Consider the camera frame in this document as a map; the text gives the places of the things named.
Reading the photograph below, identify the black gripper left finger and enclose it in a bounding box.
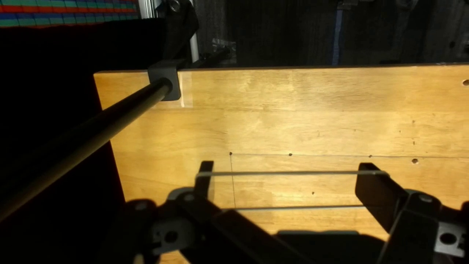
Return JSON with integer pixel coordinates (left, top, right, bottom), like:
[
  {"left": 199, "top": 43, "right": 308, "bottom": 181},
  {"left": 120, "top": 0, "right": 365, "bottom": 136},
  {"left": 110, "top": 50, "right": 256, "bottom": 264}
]
[{"left": 193, "top": 160, "right": 224, "bottom": 212}]

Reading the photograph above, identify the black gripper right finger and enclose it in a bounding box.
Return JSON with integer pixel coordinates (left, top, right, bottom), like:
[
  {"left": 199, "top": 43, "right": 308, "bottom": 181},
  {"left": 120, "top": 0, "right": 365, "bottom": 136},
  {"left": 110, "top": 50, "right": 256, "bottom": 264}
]
[{"left": 355, "top": 162, "right": 410, "bottom": 232}]

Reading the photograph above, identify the grey pole clamp block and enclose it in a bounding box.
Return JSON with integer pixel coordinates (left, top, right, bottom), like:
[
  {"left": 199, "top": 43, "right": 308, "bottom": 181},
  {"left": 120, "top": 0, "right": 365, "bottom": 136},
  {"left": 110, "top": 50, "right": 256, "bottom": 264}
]
[{"left": 146, "top": 61, "right": 183, "bottom": 103}]

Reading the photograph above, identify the colourful striped cloth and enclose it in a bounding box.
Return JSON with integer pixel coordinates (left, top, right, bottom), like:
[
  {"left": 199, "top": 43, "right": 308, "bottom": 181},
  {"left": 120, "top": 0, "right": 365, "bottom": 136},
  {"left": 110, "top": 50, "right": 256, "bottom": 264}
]
[{"left": 0, "top": 0, "right": 141, "bottom": 30}]

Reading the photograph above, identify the black camera stand pole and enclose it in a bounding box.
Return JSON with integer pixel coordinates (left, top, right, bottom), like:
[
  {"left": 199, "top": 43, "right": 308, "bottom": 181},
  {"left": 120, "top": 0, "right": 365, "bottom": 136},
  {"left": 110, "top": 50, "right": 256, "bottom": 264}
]
[{"left": 0, "top": 78, "right": 173, "bottom": 225}]

